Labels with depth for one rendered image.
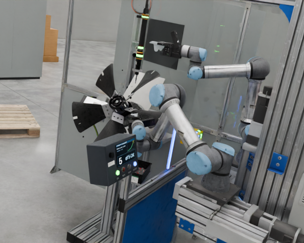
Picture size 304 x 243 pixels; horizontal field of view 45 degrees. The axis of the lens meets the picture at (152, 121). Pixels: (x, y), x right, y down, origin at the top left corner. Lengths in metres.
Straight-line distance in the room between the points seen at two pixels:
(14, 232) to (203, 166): 1.94
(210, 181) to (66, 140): 2.34
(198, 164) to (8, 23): 6.53
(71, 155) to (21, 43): 4.44
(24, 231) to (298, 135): 2.26
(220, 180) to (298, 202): 0.38
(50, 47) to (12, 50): 2.80
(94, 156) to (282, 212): 1.00
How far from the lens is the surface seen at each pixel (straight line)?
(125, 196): 2.03
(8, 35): 7.92
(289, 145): 1.93
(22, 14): 7.99
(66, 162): 4.05
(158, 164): 3.36
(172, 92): 1.92
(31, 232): 3.25
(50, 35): 10.62
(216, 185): 1.90
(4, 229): 3.29
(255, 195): 2.05
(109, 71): 2.72
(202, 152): 1.76
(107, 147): 1.66
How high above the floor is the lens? 1.87
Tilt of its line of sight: 17 degrees down
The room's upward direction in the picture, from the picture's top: 9 degrees clockwise
